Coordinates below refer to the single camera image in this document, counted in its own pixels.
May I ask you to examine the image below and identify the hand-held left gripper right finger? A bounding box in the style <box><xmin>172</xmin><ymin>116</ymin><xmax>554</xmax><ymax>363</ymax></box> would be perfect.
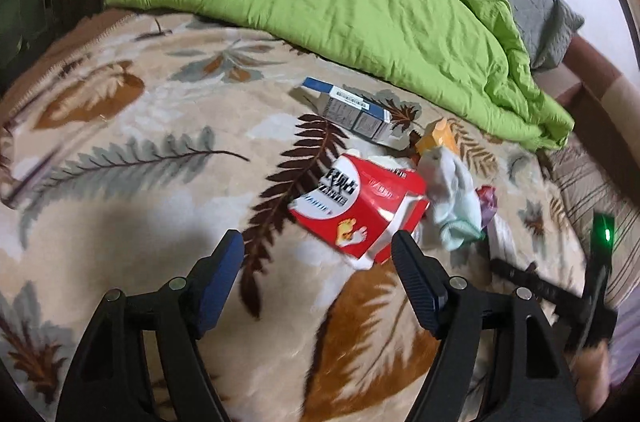
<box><xmin>391</xmin><ymin>229</ymin><xmax>583</xmax><ymax>422</ymax></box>

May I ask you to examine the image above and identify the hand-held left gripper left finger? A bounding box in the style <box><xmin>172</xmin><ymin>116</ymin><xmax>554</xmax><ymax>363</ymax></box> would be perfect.
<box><xmin>55</xmin><ymin>229</ymin><xmax>246</xmax><ymax>422</ymax></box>

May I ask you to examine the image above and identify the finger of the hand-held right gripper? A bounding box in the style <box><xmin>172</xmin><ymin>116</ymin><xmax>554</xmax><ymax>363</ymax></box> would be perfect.
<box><xmin>489</xmin><ymin>257</ymin><xmax>585</xmax><ymax>309</ymax></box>

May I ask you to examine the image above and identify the white spray bottle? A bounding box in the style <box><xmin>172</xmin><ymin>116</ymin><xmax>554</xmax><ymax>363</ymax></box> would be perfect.
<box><xmin>484</xmin><ymin>215</ymin><xmax>526</xmax><ymax>265</ymax></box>

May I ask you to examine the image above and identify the purple paper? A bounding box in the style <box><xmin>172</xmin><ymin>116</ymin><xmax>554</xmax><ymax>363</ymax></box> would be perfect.
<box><xmin>475</xmin><ymin>185</ymin><xmax>499</xmax><ymax>228</ymax></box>

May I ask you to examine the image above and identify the pale blue sock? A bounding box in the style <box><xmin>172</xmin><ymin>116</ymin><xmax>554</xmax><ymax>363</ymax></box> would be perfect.
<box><xmin>419</xmin><ymin>146</ymin><xmax>483</xmax><ymax>251</ymax></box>

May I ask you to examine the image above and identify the striped brown pillow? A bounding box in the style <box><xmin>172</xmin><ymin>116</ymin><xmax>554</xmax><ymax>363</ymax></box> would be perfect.
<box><xmin>547</xmin><ymin>137</ymin><xmax>640</xmax><ymax>303</ymax></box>

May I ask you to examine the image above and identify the red and white packet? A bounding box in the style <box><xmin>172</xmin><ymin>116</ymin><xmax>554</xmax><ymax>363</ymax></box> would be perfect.
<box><xmin>288</xmin><ymin>151</ymin><xmax>431</xmax><ymax>271</ymax></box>

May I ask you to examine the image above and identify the leaf printed blanket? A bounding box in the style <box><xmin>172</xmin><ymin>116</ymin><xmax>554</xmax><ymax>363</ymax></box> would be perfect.
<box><xmin>0</xmin><ymin>10</ymin><xmax>621</xmax><ymax>422</ymax></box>

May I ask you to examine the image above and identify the orange carton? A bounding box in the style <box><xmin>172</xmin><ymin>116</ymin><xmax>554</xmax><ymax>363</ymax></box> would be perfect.
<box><xmin>415</xmin><ymin>118</ymin><xmax>458</xmax><ymax>158</ymax></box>

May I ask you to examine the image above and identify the blue and white carton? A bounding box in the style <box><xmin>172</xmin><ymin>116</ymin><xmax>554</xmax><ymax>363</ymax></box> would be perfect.
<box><xmin>301</xmin><ymin>77</ymin><xmax>408</xmax><ymax>149</ymax></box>

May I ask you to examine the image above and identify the green quilt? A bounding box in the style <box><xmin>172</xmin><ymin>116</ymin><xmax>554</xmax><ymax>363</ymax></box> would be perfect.
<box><xmin>103</xmin><ymin>0</ymin><xmax>576</xmax><ymax>151</ymax></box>

